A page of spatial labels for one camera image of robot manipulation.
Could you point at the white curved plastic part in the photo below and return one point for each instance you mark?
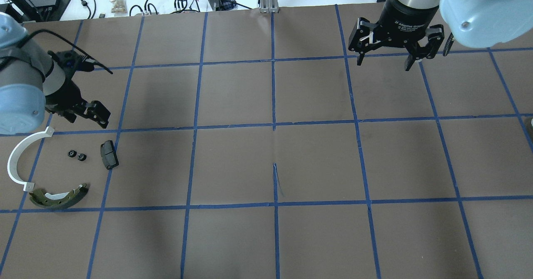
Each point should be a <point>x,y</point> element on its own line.
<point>13,159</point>

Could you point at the black brake pad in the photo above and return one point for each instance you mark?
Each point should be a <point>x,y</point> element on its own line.
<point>108,154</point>

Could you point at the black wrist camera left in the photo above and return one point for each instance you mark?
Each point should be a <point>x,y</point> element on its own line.
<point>71,62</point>

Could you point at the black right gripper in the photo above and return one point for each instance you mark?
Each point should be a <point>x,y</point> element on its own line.
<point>400,23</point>

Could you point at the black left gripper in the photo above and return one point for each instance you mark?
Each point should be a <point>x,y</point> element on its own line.
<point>66,97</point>

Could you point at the black power adapter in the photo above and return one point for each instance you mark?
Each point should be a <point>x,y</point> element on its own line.
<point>57,6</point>

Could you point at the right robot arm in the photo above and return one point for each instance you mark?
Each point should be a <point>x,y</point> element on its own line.
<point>478,24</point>

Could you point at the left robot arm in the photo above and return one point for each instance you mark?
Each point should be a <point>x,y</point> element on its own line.
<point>34,81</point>

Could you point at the olive brake shoe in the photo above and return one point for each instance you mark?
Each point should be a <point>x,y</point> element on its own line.
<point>64,200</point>

